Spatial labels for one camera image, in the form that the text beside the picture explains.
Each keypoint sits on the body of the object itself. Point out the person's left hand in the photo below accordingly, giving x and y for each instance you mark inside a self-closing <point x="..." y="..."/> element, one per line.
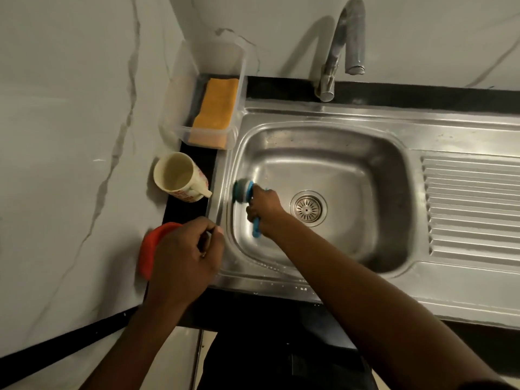
<point x="183" y="264"/>

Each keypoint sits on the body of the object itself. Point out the person's right hand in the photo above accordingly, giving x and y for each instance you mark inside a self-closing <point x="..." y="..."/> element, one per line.
<point x="264" y="213"/>

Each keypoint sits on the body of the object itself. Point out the blue brush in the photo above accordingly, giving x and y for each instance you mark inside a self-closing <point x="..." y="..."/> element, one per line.
<point x="243" y="190"/>

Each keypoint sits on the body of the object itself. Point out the stainless steel sink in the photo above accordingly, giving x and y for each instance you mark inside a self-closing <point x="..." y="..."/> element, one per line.
<point x="345" y="166"/>

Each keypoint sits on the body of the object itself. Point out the orange sponge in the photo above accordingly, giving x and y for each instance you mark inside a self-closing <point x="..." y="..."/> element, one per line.
<point x="217" y="105"/>

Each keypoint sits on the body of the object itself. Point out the person's right forearm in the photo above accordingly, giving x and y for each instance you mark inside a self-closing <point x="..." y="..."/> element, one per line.
<point x="386" y="312"/>

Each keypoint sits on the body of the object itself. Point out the person's left forearm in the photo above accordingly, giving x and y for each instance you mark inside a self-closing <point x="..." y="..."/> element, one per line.
<point x="130" y="349"/>

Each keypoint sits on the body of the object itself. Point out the person's black clothing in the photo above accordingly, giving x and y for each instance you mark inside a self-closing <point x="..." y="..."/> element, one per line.
<point x="284" y="353"/>

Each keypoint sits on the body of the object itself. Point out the red round soap tub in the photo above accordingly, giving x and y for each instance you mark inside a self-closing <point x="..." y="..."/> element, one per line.
<point x="148" y="247"/>

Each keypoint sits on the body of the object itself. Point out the round metal drain strainer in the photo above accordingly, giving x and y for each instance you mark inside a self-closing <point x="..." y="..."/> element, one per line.
<point x="308" y="208"/>

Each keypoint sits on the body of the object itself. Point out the cream floral mug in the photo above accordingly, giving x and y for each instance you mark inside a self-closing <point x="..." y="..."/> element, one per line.
<point x="174" y="174"/>

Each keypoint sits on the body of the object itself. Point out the grey metal appliance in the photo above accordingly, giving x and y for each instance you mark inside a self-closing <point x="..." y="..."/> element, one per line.
<point x="170" y="361"/>

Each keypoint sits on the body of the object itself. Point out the clear plastic container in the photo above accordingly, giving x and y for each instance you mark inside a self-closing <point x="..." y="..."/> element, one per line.
<point x="185" y="89"/>

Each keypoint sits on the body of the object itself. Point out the chrome faucet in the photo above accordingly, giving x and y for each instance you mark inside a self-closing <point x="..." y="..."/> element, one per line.
<point x="353" y="36"/>

